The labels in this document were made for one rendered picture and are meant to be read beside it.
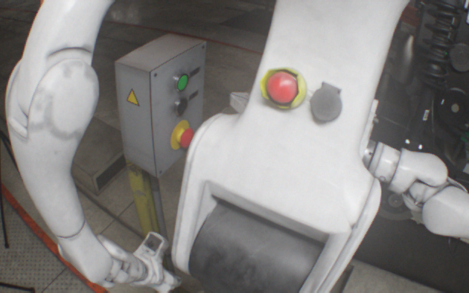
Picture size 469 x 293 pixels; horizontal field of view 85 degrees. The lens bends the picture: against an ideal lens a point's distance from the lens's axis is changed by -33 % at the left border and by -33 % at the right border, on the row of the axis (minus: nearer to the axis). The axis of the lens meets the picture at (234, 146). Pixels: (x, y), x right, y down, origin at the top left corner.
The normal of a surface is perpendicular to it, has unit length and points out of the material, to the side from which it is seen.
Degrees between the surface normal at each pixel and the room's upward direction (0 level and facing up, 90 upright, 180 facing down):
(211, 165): 60
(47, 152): 97
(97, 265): 85
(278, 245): 23
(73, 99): 87
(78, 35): 91
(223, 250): 43
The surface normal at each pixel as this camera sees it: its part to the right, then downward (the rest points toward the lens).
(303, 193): -0.41, 0.08
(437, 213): -0.90, 0.21
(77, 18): 0.74, 0.40
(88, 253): 0.85, 0.24
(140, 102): -0.51, 0.52
